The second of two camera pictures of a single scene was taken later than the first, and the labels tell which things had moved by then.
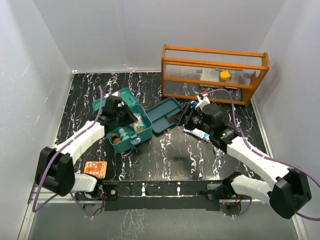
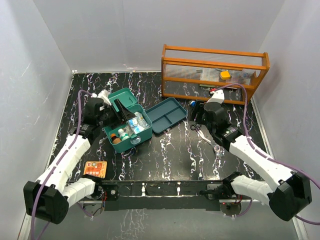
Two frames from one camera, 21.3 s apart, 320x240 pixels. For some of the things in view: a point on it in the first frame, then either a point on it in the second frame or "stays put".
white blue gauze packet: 198,133 -> 134,124
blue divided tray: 160,113 stays put
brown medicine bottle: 115,139 stays put
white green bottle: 123,134 stays put
